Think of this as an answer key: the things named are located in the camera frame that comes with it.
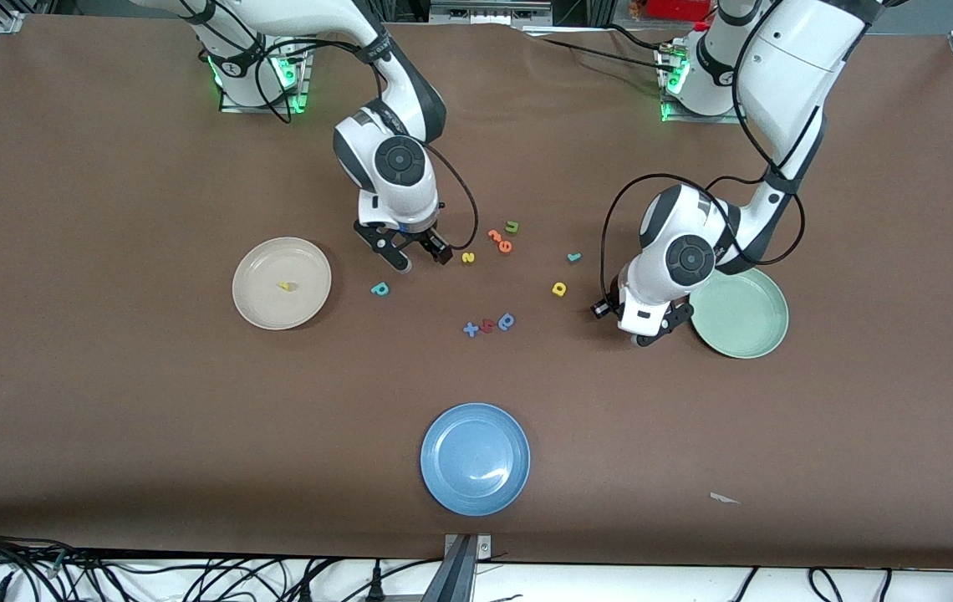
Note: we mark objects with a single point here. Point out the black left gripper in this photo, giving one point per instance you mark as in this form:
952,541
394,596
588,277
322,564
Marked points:
603,308

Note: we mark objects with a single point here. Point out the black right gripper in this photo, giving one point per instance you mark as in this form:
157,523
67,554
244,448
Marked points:
425,238

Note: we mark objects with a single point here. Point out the teal foam letter p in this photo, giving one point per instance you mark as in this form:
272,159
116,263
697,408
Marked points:
379,289

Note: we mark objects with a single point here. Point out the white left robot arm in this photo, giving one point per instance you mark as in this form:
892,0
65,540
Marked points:
777,75

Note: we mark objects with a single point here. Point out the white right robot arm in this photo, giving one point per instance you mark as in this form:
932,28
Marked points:
397,163

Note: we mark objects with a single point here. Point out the blue foam letter x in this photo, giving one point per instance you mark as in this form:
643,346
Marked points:
471,329

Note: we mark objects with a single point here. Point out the blue foam letter a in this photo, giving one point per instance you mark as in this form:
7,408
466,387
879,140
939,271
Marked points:
502,326

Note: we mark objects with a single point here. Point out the pale green plate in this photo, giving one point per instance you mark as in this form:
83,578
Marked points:
744,322

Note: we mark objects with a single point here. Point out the beige brown plate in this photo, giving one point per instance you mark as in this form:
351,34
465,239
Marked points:
259,293

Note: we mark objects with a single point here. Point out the blue plate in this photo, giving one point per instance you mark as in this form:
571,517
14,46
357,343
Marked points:
476,460

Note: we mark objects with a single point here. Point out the small white paper scrap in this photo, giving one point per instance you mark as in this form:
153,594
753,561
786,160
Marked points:
721,498

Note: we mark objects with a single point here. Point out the grey metal box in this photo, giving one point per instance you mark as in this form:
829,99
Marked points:
489,12

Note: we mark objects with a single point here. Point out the red box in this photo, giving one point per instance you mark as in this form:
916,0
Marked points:
677,8

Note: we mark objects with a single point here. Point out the brown paper table cover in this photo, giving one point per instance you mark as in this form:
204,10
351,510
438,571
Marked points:
109,418

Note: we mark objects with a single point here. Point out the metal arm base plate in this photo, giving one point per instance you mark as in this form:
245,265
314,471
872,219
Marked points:
677,117
303,84

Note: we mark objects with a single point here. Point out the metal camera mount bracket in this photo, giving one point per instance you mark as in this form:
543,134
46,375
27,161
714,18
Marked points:
464,568

